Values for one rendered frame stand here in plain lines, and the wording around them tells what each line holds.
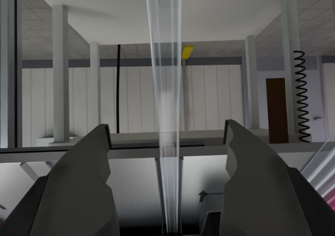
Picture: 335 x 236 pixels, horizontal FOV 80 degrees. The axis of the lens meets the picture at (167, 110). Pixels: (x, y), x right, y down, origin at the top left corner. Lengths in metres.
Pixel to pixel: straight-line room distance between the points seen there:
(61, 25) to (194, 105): 2.67
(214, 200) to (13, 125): 0.43
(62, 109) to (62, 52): 0.16
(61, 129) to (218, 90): 2.86
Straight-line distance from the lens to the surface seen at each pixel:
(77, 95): 3.31
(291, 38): 0.68
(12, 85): 0.53
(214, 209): 0.23
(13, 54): 0.55
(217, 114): 3.24
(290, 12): 0.71
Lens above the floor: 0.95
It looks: 3 degrees down
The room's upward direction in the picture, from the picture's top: 178 degrees clockwise
